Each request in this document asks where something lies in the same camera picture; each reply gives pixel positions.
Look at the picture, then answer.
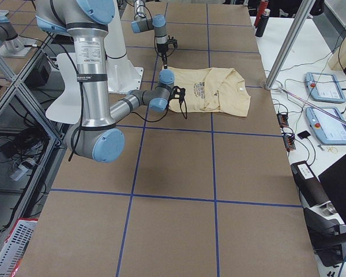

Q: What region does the red water bottle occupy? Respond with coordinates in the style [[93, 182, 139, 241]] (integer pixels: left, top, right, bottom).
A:
[[254, 0, 268, 28]]

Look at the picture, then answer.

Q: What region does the white plastic chair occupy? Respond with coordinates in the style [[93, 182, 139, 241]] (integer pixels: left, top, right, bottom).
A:
[[44, 52, 87, 125]]

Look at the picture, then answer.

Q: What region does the beige long-sleeve printed shirt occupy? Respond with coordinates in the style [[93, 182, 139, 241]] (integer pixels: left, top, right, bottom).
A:
[[169, 67, 251, 117]]

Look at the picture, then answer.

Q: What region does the brown paper table cover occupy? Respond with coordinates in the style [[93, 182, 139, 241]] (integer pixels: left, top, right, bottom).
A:
[[17, 3, 319, 276]]

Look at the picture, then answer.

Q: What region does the aluminium frame post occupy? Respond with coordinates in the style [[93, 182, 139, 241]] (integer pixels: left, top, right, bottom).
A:
[[265, 0, 315, 89]]

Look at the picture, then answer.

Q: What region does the black computer monitor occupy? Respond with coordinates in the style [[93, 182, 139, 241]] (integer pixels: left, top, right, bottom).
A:
[[318, 154, 346, 224]]

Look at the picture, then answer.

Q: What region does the far blue teach pendant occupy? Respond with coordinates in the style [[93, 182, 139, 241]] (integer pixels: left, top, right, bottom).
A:
[[305, 72, 346, 104]]

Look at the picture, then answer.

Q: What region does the near blue teach pendant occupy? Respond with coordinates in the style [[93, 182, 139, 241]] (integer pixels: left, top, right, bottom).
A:
[[305, 107, 346, 145]]

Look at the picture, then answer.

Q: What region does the black insulated bottle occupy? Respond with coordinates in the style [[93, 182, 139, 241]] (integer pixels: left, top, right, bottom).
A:
[[255, 9, 270, 38]]

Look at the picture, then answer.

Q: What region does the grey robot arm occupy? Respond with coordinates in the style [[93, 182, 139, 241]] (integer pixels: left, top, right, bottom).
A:
[[131, 1, 170, 69], [36, 1, 185, 163]]

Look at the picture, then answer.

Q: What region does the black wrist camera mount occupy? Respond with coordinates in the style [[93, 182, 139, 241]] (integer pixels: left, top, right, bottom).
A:
[[166, 35, 178, 50]]

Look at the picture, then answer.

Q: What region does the blue teach pendant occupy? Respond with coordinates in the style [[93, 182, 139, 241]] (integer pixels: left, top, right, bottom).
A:
[[305, 72, 346, 104], [305, 107, 346, 145]]

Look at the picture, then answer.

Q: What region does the black label printer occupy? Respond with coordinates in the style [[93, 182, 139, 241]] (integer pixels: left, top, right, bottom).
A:
[[291, 161, 330, 207]]

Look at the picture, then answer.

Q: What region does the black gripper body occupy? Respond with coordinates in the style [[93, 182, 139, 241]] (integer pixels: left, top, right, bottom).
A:
[[156, 43, 168, 58], [171, 85, 186, 104]]

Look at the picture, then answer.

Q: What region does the long metal grabber stick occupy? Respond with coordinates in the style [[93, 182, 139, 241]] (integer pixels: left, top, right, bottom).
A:
[[276, 85, 346, 129]]

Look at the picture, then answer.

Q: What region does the white perforated basket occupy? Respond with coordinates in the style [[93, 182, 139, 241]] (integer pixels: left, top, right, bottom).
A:
[[0, 218, 38, 276]]

